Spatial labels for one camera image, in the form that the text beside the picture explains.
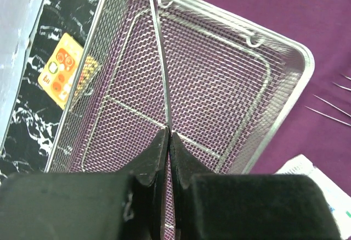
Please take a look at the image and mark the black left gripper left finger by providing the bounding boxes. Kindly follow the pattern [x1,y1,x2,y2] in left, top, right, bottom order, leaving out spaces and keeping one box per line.
[1,129,169,239]

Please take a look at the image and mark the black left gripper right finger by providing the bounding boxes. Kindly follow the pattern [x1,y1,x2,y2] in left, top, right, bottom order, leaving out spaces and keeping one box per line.
[169,133,341,239]

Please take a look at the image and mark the metal mesh instrument tray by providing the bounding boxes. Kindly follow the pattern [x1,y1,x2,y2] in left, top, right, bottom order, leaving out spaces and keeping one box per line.
[43,0,315,240]

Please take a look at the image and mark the small white blue packet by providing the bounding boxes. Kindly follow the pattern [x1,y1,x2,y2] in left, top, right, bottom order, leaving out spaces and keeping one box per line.
[276,154,350,239]

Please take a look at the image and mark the straight steel tweezers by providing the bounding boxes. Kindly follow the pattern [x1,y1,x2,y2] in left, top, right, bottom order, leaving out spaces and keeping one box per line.
[304,94,350,128]

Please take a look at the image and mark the curved tip steel tweezers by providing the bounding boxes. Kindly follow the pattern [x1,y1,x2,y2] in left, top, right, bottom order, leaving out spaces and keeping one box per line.
[332,73,351,92]

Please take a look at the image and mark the purple cloth drape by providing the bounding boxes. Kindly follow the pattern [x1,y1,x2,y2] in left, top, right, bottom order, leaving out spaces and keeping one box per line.
[204,0,350,193]

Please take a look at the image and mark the steel scalpel handle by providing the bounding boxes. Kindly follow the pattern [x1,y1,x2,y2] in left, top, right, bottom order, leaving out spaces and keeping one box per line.
[149,0,172,131]

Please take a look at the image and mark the orange circuit board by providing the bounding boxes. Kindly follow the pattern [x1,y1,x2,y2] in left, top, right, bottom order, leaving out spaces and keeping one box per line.
[38,33,99,109]

